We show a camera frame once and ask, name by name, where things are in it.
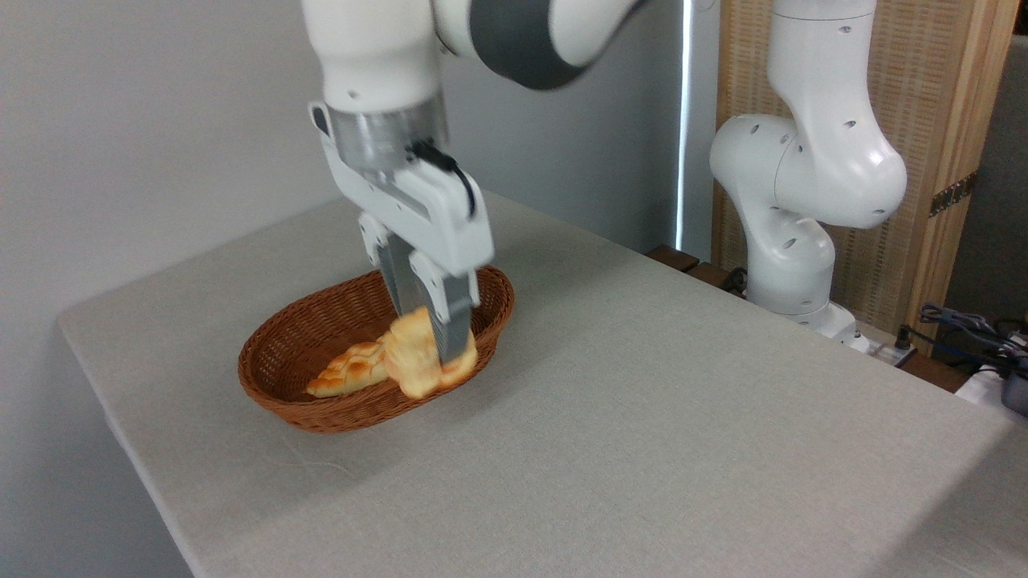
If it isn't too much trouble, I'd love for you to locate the dark grey box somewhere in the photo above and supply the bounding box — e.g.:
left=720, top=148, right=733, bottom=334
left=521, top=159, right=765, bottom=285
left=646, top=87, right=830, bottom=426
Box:
left=1001, top=368, right=1028, bottom=417

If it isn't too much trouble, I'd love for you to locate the dark wooden robot platform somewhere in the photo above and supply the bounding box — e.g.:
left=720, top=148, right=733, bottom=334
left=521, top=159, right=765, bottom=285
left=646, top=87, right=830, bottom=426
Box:
left=646, top=244, right=974, bottom=394

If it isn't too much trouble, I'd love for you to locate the white power strip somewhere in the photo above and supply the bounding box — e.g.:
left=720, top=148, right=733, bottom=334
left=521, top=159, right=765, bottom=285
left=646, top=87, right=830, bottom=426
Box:
left=850, top=324, right=917, bottom=368

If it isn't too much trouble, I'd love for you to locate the bundle of blue-black cables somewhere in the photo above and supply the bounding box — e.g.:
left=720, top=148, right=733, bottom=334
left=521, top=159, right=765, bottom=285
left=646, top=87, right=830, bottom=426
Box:
left=894, top=303, right=1028, bottom=372

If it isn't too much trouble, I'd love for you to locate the brown oval wicker basket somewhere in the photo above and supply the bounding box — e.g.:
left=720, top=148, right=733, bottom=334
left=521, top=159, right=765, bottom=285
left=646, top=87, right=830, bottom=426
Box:
left=237, top=265, right=516, bottom=435

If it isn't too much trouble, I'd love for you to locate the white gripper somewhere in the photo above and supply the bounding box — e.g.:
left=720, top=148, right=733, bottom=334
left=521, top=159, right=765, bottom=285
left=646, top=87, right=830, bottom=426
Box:
left=308, top=101, right=496, bottom=364

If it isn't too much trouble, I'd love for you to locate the long braided bread loaf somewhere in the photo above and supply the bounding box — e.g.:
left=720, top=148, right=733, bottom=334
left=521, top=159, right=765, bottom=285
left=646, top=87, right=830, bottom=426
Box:
left=305, top=340, right=395, bottom=400

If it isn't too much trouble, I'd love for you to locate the dark metal screen hinge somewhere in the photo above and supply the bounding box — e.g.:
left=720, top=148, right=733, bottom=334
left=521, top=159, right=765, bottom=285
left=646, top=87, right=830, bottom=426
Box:
left=928, top=170, right=979, bottom=218

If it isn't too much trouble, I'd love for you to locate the grey tablecloth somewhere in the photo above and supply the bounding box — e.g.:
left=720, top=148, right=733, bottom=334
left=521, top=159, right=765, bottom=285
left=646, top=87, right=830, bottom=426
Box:
left=57, top=190, right=1028, bottom=578

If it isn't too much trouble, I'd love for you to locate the round flower-shaped bread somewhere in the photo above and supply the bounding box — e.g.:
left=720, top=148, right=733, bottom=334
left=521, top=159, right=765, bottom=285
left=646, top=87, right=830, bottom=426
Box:
left=378, top=305, right=479, bottom=401

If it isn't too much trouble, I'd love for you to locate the bright vertical light strip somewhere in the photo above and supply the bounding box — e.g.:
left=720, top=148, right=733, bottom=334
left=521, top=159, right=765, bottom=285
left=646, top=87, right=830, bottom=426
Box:
left=675, top=0, right=694, bottom=252

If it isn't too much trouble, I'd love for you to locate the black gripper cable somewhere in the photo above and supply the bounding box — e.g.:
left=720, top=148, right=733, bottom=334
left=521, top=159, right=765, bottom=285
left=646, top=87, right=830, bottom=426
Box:
left=409, top=138, right=478, bottom=218

